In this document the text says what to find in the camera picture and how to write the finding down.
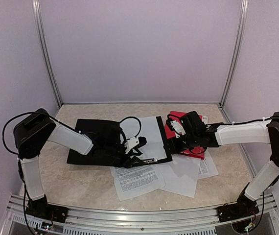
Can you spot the white paper sheet underneath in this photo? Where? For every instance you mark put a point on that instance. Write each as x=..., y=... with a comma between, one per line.
x=181, y=175

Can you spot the aluminium corner post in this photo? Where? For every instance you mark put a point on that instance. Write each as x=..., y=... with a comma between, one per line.
x=235, y=52
x=43, y=45

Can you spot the white paper sheet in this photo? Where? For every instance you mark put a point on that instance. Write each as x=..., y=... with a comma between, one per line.
x=150, y=130

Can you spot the red plastic folder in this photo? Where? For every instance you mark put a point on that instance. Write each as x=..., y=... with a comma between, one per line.
x=197, y=152

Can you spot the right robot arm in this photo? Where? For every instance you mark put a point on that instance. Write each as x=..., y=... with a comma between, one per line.
x=266, y=131

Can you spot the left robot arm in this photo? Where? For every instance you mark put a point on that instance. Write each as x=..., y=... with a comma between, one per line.
x=90, y=142

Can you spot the printed sheet under red folder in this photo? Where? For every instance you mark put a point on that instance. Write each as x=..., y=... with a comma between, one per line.
x=207, y=167

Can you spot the silver metal folder clip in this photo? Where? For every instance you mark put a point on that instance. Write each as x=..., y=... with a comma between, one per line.
x=149, y=161

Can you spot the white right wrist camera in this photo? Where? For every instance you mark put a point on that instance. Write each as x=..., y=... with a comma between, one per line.
x=176, y=127

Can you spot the left aluminium corner post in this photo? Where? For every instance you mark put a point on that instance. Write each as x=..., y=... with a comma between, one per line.
x=43, y=45

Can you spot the black clip folder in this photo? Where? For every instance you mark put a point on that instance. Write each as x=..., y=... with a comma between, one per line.
x=95, y=126

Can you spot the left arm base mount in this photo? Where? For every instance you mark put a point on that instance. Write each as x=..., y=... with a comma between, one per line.
x=47, y=211

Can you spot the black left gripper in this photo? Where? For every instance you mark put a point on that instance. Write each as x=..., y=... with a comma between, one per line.
x=127, y=162

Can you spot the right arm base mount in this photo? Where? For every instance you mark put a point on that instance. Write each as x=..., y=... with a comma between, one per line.
x=243, y=207

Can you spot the printed text paper sheet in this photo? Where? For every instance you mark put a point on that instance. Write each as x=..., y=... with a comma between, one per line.
x=136, y=181

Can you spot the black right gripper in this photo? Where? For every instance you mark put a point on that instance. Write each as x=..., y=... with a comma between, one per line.
x=174, y=147

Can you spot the front aluminium frame rail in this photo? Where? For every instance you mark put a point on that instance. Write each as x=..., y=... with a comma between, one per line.
x=83, y=221

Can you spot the right aluminium corner post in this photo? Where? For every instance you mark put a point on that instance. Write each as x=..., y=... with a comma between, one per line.
x=235, y=52

